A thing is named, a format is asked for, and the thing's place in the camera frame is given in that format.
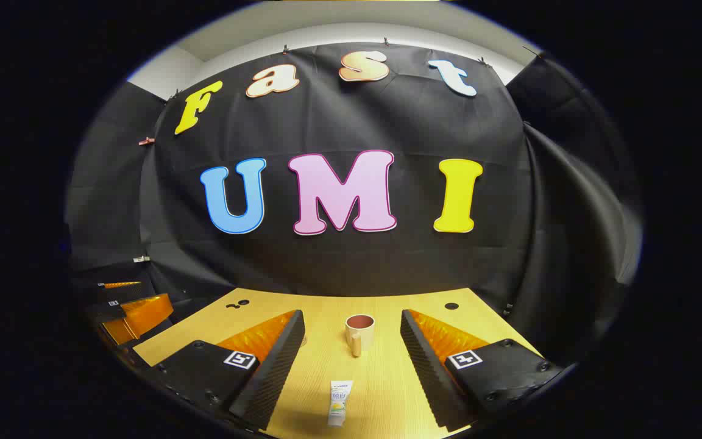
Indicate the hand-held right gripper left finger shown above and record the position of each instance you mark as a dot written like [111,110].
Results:
[272,378]

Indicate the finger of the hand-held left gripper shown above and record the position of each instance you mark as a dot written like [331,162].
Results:
[144,314]
[120,285]

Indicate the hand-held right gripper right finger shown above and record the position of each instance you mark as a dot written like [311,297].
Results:
[427,378]

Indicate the white toothpaste tube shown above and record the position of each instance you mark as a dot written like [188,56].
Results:
[340,402]

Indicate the beige cup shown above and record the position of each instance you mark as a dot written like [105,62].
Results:
[360,334]

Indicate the wooden desktop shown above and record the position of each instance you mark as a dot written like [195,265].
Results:
[375,378]

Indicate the black backdrop cloth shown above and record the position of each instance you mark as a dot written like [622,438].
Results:
[339,262]

